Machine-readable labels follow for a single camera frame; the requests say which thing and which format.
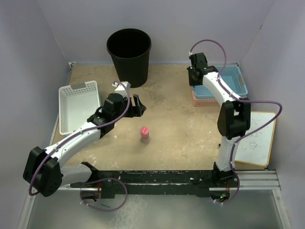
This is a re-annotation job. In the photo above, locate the pink perforated plastic basket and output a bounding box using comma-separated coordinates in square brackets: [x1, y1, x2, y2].
[192, 91, 219, 107]

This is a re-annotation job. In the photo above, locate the blue perforated plastic basket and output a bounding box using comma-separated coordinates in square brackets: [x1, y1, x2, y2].
[193, 65, 248, 99]

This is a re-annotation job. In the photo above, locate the large black plastic bucket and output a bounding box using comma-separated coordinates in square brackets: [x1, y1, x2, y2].
[106, 28, 152, 88]

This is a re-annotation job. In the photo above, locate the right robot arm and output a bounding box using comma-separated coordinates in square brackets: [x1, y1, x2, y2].
[187, 53, 251, 187]

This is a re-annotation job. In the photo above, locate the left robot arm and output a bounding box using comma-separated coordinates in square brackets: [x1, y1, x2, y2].
[23, 93, 146, 197]

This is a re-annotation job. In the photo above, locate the pink capped small bottle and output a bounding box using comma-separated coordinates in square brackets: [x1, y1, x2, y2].
[140, 127, 150, 143]

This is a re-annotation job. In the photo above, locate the white perforated plastic basket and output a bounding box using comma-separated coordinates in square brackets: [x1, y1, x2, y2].
[59, 81, 101, 135]

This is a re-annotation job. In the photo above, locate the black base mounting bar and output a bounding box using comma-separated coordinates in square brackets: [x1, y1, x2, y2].
[71, 162, 239, 198]

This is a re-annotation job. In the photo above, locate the yellow framed whiteboard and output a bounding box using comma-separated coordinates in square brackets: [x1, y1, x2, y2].
[235, 112, 276, 167]

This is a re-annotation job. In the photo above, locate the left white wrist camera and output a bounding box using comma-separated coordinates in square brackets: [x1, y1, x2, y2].
[114, 81, 131, 97]

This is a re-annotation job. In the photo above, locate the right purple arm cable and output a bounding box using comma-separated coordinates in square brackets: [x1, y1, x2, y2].
[189, 39, 284, 167]

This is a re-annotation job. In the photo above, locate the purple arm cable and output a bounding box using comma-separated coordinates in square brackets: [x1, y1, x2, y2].
[28, 80, 132, 197]
[189, 39, 284, 167]

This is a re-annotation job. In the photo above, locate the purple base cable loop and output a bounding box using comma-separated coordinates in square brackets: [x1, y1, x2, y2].
[79, 177, 129, 211]

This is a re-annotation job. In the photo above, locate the aluminium extrusion rail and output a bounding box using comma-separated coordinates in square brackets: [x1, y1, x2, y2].
[58, 170, 281, 191]

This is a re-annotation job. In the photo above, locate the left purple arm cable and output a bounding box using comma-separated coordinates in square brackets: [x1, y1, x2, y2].
[28, 80, 132, 197]

